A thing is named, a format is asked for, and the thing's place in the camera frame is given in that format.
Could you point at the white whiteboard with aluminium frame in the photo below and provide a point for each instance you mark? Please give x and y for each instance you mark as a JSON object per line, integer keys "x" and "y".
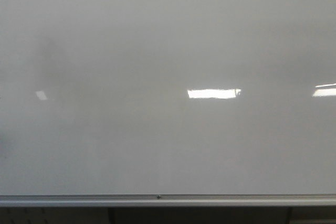
{"x": 109, "y": 103}

